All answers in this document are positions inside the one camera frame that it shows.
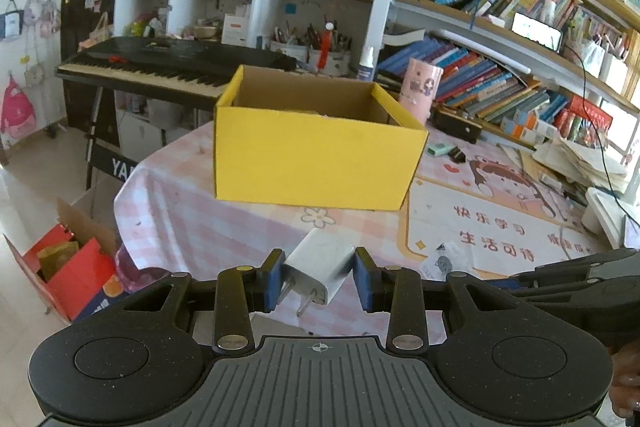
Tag person's right hand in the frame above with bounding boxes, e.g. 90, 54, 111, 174
610, 341, 640, 424

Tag white and blue hanging bag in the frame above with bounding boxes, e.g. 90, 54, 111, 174
0, 0, 24, 39

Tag white box with red label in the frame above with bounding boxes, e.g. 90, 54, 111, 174
221, 4, 251, 47

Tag black cable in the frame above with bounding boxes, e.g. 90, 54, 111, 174
562, 42, 640, 229

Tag crumpled white paper wrapper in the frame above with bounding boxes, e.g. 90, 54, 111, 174
421, 243, 475, 282

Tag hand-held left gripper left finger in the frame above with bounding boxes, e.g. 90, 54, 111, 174
102, 249, 286, 356

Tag stack of loose papers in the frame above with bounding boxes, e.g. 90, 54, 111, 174
520, 134, 632, 208

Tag cartoon printed desk mat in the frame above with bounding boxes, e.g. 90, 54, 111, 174
404, 127, 617, 284

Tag white charger plug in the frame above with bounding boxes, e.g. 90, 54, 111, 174
283, 228, 355, 317

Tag white storage containers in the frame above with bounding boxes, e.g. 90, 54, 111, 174
582, 37, 629, 96

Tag red cardboard box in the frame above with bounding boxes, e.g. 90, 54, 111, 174
2, 197, 122, 326

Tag white pen holder with pens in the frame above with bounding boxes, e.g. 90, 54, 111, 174
270, 22, 354, 76

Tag black case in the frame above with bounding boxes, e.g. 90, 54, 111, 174
432, 104, 484, 144

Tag small white spray bottle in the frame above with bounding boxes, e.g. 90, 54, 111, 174
357, 47, 376, 80

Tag black keyboard stand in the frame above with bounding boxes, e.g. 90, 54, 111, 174
84, 87, 142, 188

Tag yellow cardboard box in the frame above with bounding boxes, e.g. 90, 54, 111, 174
214, 64, 430, 212

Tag long row of leaning books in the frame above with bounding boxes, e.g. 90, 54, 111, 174
375, 34, 614, 148

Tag purple plastic container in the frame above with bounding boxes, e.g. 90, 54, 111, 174
115, 243, 174, 293

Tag pink printed tumbler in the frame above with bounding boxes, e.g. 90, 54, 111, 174
398, 58, 445, 126

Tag black electronic keyboard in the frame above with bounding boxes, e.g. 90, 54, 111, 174
55, 37, 299, 110

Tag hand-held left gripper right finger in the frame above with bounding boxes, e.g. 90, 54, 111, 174
353, 247, 543, 354

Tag white plastic device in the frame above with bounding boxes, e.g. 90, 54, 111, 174
581, 187, 640, 251

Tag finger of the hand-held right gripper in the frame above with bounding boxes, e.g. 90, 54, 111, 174
482, 273, 587, 294
535, 249, 640, 281

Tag smartphone with lit screen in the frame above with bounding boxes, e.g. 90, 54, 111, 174
511, 12, 564, 52

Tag pink checked tablecloth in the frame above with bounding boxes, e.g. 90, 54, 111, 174
114, 119, 618, 344

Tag white desktop shelf unit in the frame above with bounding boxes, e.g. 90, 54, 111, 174
114, 0, 376, 78

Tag pink hanging bags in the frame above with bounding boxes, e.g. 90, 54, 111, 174
22, 0, 61, 38

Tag pink child backpack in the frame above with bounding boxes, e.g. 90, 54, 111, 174
0, 74, 37, 140

